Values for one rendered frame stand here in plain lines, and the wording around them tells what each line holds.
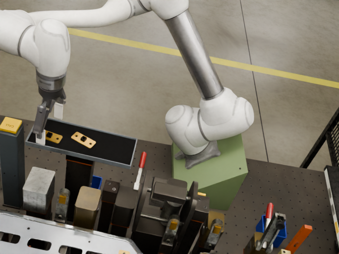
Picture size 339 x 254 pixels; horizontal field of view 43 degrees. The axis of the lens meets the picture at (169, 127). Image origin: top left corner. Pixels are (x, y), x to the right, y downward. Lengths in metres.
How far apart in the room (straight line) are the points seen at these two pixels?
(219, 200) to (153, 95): 1.78
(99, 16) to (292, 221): 1.31
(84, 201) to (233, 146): 0.80
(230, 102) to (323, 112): 2.46
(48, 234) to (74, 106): 1.99
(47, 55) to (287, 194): 1.46
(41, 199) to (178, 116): 0.71
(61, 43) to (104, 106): 2.20
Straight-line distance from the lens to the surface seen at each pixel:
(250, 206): 2.14
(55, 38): 1.25
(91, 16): 1.54
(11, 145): 1.63
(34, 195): 1.49
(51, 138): 1.56
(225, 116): 1.80
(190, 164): 2.03
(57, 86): 1.35
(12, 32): 1.33
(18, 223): 1.54
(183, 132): 1.88
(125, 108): 3.44
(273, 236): 1.54
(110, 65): 3.84
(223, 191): 1.96
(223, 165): 1.95
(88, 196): 1.51
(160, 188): 1.43
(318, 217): 2.28
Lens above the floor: 2.30
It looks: 43 degrees down
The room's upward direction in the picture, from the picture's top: 17 degrees clockwise
